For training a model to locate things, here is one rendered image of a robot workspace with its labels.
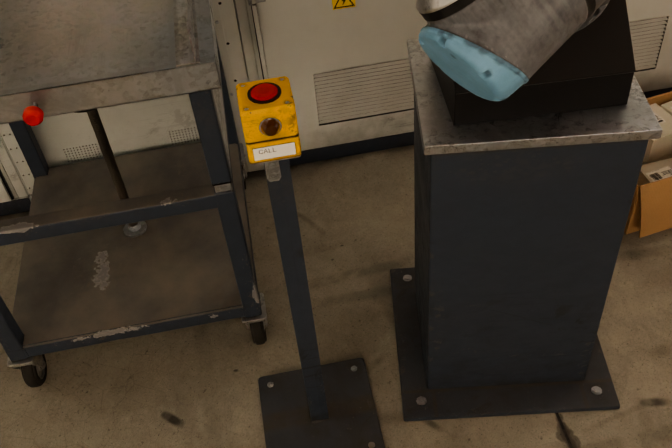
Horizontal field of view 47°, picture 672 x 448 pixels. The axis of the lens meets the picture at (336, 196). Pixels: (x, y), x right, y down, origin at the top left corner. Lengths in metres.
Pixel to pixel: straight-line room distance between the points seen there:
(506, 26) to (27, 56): 0.85
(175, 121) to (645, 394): 1.40
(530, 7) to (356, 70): 1.21
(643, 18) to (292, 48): 1.01
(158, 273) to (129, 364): 0.24
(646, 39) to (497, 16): 1.51
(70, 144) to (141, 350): 0.65
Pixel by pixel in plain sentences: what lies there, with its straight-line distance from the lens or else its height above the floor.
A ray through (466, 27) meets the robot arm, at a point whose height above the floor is 1.03.
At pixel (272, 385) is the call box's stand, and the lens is 1.86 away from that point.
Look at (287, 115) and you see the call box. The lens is 1.12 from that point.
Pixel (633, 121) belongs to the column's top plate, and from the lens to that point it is 1.34.
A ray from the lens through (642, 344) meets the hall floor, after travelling 1.99.
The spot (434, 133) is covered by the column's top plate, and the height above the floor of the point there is 0.75.
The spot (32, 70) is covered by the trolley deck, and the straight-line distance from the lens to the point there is 1.43.
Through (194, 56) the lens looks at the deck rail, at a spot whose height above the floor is 0.86.
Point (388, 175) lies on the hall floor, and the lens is 2.32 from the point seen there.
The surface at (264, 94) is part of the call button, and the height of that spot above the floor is 0.91.
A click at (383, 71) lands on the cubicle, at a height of 0.30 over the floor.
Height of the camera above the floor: 1.56
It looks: 44 degrees down
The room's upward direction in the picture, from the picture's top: 6 degrees counter-clockwise
